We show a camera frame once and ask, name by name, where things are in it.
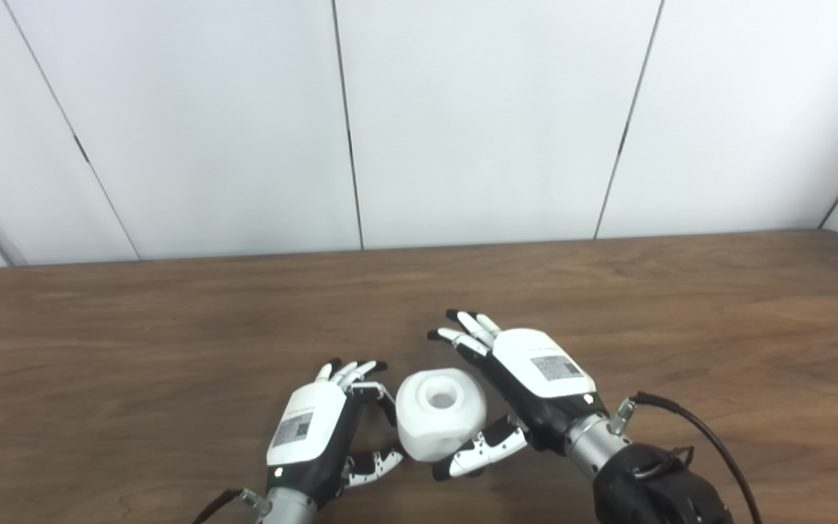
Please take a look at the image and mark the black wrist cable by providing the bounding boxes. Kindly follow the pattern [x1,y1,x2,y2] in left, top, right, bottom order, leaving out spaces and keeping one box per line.
[192,488,256,524]
[612,392,763,524]

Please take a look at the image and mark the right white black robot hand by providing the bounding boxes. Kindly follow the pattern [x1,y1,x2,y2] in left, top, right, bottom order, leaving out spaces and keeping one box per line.
[428,309,598,481]

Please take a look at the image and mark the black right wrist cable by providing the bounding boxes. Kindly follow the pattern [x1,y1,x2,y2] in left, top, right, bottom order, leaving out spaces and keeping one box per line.
[612,392,763,524]

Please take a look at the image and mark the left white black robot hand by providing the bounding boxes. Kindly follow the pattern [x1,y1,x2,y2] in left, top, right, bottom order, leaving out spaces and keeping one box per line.
[266,359,405,507]

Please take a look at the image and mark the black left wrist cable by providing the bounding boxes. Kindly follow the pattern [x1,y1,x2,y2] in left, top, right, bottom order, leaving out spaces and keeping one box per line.
[192,488,256,524]

